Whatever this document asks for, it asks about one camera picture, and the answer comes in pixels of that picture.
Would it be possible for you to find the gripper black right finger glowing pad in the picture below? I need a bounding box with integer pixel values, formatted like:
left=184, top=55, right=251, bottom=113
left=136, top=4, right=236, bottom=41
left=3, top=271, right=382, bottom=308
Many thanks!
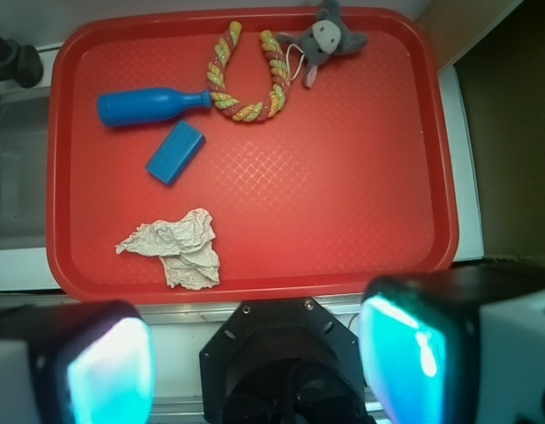
left=358, top=263, right=545, bottom=423

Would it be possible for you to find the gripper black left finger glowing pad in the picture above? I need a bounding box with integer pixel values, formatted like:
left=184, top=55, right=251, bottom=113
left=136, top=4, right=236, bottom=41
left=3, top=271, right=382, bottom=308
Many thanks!
left=0, top=300, right=155, bottom=423

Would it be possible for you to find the blue plastic bottle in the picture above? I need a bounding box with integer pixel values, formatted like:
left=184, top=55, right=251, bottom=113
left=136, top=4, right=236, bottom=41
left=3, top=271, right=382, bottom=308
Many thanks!
left=97, top=87, right=212, bottom=128

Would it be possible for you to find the crumpled white paper towel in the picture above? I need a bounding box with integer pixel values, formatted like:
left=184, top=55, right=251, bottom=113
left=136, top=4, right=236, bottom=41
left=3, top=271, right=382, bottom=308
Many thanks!
left=115, top=208, right=220, bottom=291

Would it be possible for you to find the blue rectangular block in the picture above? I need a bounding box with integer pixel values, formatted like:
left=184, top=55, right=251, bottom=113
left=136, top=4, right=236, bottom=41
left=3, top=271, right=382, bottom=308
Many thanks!
left=146, top=121, right=206, bottom=186

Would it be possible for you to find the red plastic tray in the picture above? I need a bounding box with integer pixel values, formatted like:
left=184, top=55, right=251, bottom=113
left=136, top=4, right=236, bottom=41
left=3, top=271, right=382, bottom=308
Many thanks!
left=46, top=7, right=458, bottom=304

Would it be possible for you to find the clear plastic bin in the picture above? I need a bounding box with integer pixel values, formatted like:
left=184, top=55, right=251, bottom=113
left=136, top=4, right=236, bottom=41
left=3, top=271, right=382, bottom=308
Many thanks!
left=0, top=89, right=49, bottom=250

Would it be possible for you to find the grey plush donkey toy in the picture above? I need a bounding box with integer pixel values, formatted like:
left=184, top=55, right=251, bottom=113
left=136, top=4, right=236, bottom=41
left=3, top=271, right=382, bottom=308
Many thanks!
left=276, top=1, right=368, bottom=88

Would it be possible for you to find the multicolour twisted rope toy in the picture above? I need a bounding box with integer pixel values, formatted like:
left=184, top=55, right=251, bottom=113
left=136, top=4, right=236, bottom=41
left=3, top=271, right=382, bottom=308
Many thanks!
left=207, top=20, right=291, bottom=124

